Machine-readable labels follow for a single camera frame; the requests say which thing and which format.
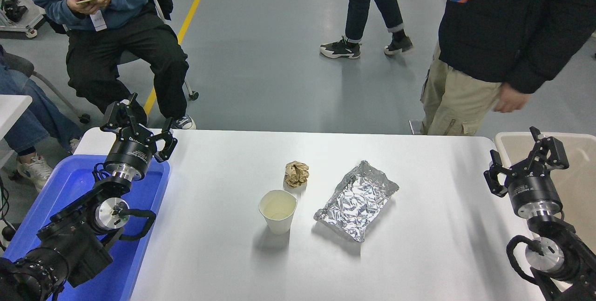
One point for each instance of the seated person with phone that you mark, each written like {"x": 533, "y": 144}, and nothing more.
{"x": 111, "y": 54}

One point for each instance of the white name badge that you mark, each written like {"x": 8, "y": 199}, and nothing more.
{"x": 98, "y": 20}

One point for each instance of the smartphone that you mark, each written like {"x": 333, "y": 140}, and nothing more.
{"x": 87, "y": 0}

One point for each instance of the crumpled silver foil tray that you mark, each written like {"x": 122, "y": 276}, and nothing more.
{"x": 356, "y": 201}

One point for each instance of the blue plastic tray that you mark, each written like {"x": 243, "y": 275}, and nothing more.
{"x": 70, "y": 184}

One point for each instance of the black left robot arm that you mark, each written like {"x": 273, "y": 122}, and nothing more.
{"x": 74, "y": 245}

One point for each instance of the crumpled tan paper ball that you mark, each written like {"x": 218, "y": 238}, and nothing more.
{"x": 296, "y": 174}

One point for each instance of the grey chair with casters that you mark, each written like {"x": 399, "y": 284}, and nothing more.
{"x": 51, "y": 87}

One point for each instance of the white paper cup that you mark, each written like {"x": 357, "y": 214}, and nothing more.
{"x": 278, "y": 222}

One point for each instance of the metal floor plate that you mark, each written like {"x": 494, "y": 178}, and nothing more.
{"x": 415, "y": 127}

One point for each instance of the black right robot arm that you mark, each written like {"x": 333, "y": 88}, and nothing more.
{"x": 565, "y": 249}

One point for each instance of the person's right hand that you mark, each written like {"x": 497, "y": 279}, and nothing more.
{"x": 77, "y": 5}

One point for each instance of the equipment stand on wheels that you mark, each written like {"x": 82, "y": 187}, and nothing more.
{"x": 14, "y": 7}

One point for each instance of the standing person with blue badge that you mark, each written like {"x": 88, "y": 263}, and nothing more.
{"x": 512, "y": 26}

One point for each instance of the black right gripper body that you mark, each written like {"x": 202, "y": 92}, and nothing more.
{"x": 533, "y": 194}

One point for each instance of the large pale plastic bin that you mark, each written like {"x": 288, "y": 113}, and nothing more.
{"x": 579, "y": 184}

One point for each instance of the person in white shoes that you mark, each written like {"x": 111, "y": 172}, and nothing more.
{"x": 32, "y": 114}

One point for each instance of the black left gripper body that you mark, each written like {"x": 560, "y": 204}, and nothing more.
{"x": 128, "y": 154}

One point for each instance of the small white side table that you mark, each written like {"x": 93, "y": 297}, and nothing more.
{"x": 11, "y": 107}

